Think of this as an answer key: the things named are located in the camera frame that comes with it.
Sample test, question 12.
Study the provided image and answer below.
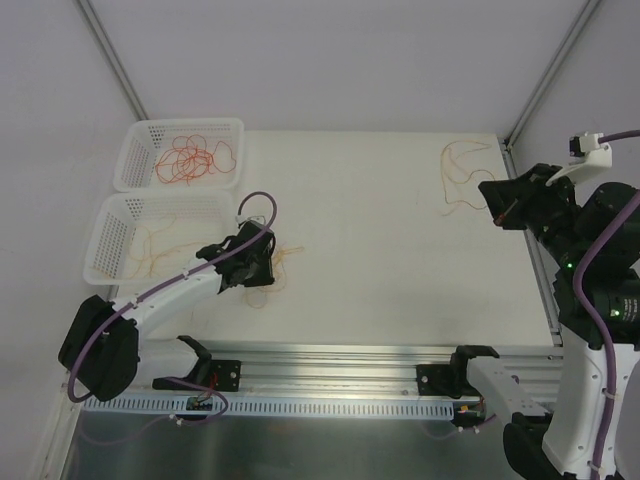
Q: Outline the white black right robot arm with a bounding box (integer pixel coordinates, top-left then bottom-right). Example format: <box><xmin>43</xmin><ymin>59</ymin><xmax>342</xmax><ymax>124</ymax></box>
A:
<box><xmin>448</xmin><ymin>164</ymin><xmax>639</xmax><ymax>479</ymax></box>

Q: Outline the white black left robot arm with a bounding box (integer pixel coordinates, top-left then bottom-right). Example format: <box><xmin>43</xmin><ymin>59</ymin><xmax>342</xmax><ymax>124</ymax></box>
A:
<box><xmin>58</xmin><ymin>220</ymin><xmax>276</xmax><ymax>403</ymax></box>

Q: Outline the near white perforated basket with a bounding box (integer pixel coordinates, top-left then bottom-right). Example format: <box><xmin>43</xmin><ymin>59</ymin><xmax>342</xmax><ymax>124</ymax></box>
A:
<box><xmin>83</xmin><ymin>188</ymin><xmax>236</xmax><ymax>286</ymax></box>

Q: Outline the white perforated basket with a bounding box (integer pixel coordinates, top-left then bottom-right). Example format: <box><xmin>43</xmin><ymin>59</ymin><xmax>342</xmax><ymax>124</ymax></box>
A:
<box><xmin>83</xmin><ymin>188</ymin><xmax>236</xmax><ymax>286</ymax></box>
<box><xmin>113</xmin><ymin>118</ymin><xmax>245</xmax><ymax>192</ymax></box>

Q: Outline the far white perforated basket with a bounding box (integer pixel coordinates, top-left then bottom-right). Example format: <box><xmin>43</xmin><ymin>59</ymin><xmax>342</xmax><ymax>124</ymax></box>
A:
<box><xmin>113</xmin><ymin>118</ymin><xmax>245</xmax><ymax>192</ymax></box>

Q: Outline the right side aluminium rail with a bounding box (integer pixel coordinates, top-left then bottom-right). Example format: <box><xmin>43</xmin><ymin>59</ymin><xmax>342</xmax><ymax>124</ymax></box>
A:
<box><xmin>499</xmin><ymin>138</ymin><xmax>563</xmax><ymax>347</ymax></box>

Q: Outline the aluminium rail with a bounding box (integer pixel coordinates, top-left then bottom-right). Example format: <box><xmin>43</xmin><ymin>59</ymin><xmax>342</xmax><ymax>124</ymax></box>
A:
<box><xmin>499</xmin><ymin>138</ymin><xmax>563</xmax><ymax>347</ymax></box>
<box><xmin>62</xmin><ymin>338</ymin><xmax>566</xmax><ymax>401</ymax></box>

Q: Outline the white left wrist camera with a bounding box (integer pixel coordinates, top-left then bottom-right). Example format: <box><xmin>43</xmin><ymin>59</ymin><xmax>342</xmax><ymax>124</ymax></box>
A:
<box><xmin>235</xmin><ymin>215</ymin><xmax>266</xmax><ymax>227</ymax></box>

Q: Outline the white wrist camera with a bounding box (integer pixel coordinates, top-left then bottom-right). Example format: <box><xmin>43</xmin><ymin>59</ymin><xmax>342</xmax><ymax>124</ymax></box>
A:
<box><xmin>235</xmin><ymin>215</ymin><xmax>266</xmax><ymax>227</ymax></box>
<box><xmin>546</xmin><ymin>133</ymin><xmax>612</xmax><ymax>187</ymax></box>

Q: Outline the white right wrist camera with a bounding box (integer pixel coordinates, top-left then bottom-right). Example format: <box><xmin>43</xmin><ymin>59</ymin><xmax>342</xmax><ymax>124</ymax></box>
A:
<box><xmin>546</xmin><ymin>133</ymin><xmax>612</xmax><ymax>187</ymax></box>

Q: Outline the aluminium front rail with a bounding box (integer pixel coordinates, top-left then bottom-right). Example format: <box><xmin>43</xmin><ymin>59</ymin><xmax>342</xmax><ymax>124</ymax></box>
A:
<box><xmin>62</xmin><ymin>338</ymin><xmax>566</xmax><ymax>401</ymax></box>

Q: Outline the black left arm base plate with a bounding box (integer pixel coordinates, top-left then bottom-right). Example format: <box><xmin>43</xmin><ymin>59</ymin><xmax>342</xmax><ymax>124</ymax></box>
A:
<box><xmin>152</xmin><ymin>359</ymin><xmax>242</xmax><ymax>392</ymax></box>

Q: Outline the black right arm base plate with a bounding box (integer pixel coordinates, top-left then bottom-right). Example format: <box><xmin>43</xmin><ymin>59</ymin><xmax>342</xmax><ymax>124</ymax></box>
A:
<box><xmin>415</xmin><ymin>364</ymin><xmax>479</xmax><ymax>399</ymax></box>

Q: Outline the right aluminium frame post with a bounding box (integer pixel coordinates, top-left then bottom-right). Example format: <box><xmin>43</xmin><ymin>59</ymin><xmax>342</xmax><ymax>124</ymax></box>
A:
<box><xmin>504</xmin><ymin>0</ymin><xmax>603</xmax><ymax>152</ymax></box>

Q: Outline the aluminium frame post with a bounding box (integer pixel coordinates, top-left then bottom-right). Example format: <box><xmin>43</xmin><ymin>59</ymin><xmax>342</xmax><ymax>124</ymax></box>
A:
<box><xmin>73</xmin><ymin>0</ymin><xmax>149</xmax><ymax>121</ymax></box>
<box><xmin>504</xmin><ymin>0</ymin><xmax>603</xmax><ymax>152</ymax></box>

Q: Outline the left aluminium frame post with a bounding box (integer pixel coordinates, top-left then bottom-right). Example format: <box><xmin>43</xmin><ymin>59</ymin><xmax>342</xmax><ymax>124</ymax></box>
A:
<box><xmin>73</xmin><ymin>0</ymin><xmax>149</xmax><ymax>121</ymax></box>

